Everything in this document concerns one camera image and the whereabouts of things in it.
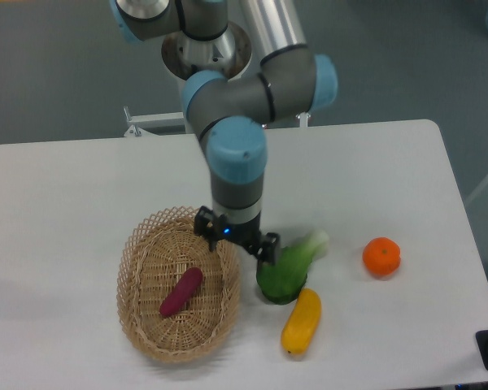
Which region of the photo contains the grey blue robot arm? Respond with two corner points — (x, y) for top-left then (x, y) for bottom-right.
(111, 1), (338, 264)

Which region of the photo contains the woven wicker basket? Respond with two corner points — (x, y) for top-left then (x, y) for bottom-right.
(117, 206), (240, 363)

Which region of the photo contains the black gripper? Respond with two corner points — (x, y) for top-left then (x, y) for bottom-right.
(194, 206), (281, 267)

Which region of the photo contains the purple sweet potato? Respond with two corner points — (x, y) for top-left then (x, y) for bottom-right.
(159, 267), (203, 318)

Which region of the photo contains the yellow squash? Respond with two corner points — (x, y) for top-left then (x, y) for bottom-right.
(281, 288), (322, 355)

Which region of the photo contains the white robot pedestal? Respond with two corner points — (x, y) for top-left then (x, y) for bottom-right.
(124, 71), (316, 139)

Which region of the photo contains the green bok choy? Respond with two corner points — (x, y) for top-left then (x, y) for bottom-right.
(255, 229), (329, 305)

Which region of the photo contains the orange tangerine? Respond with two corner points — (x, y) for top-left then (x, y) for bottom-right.
(362, 237), (401, 276)

